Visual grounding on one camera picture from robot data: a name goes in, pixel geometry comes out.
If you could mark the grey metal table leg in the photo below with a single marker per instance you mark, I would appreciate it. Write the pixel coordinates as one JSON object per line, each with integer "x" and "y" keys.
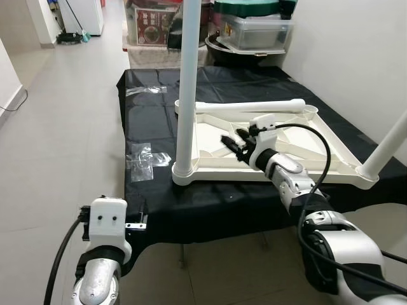
{"x": 183, "y": 255}

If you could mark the clear plastic storage box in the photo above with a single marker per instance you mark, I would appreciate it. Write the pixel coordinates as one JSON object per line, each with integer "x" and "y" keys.
{"x": 261, "y": 35}

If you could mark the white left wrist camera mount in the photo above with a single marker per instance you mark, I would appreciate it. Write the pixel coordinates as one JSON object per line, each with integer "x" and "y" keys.
{"x": 108, "y": 219}

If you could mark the long clear tape strip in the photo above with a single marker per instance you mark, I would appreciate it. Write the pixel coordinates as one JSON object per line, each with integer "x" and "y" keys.
{"x": 146, "y": 90}

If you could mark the black wok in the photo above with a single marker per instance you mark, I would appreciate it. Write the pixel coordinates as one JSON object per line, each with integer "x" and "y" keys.
{"x": 219, "y": 54}

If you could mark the red printed cardboard box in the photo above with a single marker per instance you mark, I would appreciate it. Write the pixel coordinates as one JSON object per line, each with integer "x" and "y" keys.
{"x": 152, "y": 24}

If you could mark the white box appliance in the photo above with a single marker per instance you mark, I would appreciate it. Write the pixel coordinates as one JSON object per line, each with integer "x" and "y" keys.
{"x": 86, "y": 16}

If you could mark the mop with dark head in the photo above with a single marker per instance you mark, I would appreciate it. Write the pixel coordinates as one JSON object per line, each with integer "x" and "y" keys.
{"x": 75, "y": 37}

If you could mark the white plastic table leg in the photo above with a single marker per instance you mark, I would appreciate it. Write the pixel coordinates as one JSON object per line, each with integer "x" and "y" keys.
{"x": 254, "y": 107}
{"x": 189, "y": 63}
{"x": 388, "y": 146}

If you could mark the green pot lid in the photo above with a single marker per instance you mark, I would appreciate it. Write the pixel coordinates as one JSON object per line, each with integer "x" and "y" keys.
{"x": 248, "y": 7}

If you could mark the crumpled clear tape patch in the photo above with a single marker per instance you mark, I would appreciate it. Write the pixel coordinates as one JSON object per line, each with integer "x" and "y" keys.
{"x": 147, "y": 162}

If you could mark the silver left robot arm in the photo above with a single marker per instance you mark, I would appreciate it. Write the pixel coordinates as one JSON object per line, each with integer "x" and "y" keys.
{"x": 98, "y": 279}

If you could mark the beige cloth covered bench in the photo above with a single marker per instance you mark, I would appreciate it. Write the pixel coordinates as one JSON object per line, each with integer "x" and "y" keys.
{"x": 159, "y": 56}

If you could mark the speckled grey right wrist camera mount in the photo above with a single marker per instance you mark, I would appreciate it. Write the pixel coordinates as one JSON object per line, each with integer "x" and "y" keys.
{"x": 262, "y": 122}

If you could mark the black tablecloth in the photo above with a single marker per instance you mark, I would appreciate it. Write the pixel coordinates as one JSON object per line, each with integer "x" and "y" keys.
{"x": 254, "y": 82}

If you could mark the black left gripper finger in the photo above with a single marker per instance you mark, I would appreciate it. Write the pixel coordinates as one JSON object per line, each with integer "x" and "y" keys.
{"x": 144, "y": 213}

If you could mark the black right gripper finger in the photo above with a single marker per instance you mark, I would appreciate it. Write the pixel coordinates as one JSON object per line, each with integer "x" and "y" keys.
{"x": 227, "y": 140}
{"x": 244, "y": 134}

